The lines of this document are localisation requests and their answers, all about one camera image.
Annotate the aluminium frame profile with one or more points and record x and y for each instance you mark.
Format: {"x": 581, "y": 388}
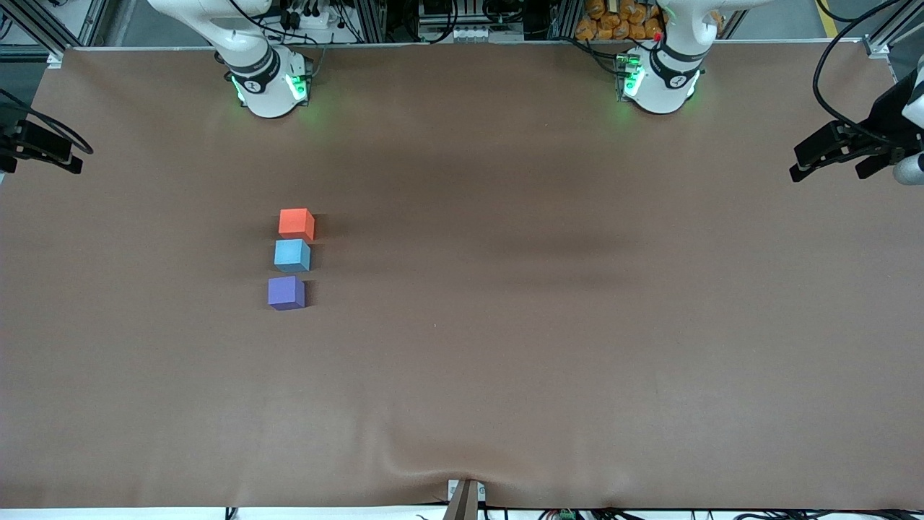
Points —
{"x": 374, "y": 20}
{"x": 895, "y": 40}
{"x": 43, "y": 29}
{"x": 567, "y": 18}

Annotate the purple cube block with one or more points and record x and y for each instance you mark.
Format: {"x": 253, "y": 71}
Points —
{"x": 285, "y": 292}

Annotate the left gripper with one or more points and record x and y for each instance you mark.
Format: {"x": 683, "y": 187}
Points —
{"x": 882, "y": 114}

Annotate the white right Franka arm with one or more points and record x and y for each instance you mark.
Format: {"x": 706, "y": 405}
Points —
{"x": 267, "y": 87}

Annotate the brown table cover sheet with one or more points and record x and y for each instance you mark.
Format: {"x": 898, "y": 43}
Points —
{"x": 577, "y": 361}

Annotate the white power strip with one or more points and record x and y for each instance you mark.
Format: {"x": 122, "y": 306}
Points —
{"x": 314, "y": 20}

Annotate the orange cube block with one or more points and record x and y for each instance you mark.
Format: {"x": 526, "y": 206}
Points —
{"x": 294, "y": 222}

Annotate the green plug connector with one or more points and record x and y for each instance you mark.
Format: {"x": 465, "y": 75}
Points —
{"x": 567, "y": 515}

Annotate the light blue cube block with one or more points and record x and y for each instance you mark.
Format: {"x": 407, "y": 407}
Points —
{"x": 291, "y": 254}

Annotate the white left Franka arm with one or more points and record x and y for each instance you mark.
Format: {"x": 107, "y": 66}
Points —
{"x": 664, "y": 79}

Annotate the white terminal connector row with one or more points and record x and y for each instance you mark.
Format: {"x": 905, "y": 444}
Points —
{"x": 475, "y": 33}

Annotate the orange packaged items pile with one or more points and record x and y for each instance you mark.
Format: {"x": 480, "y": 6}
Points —
{"x": 613, "y": 22}

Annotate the brown post with grey bracket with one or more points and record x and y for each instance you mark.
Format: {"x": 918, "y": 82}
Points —
{"x": 463, "y": 502}

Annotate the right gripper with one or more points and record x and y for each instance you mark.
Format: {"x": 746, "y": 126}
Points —
{"x": 9, "y": 137}

